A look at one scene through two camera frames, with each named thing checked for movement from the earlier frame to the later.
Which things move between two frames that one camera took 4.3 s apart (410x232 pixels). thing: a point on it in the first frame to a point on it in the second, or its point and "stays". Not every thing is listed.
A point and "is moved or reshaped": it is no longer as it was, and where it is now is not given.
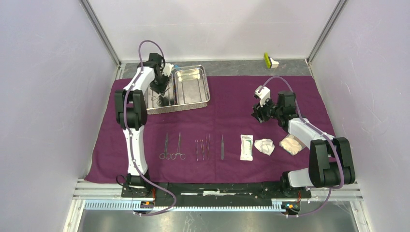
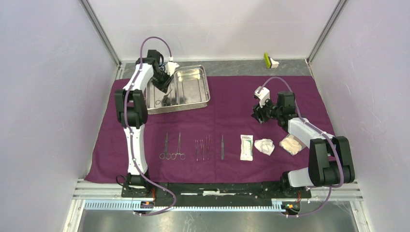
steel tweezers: [197, 149] stays
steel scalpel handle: [222, 148] stays
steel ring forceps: [159, 102] is moved or reshaped
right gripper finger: [262, 117] stays
